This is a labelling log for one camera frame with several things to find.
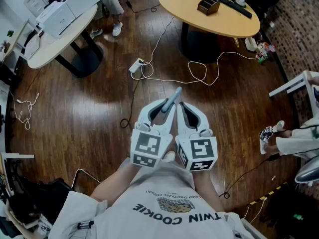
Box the black bag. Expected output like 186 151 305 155
9 178 73 225

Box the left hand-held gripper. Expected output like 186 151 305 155
130 98 176 169

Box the tangled white cable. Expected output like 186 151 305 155
9 92 40 130

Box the cluster of small bottles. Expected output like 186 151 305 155
256 41 276 65

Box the white power strip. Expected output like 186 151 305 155
128 57 145 74

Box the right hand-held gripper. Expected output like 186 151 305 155
174 102 218 172

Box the person's right forearm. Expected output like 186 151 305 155
191 169 225 213

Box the person's white printed t-shirt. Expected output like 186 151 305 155
48 155 252 239

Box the white oval table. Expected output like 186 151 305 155
26 3 104 79

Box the person's left forearm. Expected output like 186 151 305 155
90 158 140 204

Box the black keyboard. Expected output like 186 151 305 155
210 0 253 19

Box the round yellow table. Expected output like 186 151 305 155
158 0 261 64

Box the small white carton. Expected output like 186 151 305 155
244 36 258 52

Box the white side table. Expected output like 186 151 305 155
268 70 319 120

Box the yellow black striped tape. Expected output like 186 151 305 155
248 181 289 207

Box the grey-blue pen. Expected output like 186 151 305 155
160 87 183 114

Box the grey shell chair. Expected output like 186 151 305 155
294 155 319 184

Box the person's white shoe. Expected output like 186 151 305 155
162 150 176 163

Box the brown wooden organizer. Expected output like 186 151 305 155
197 0 221 16

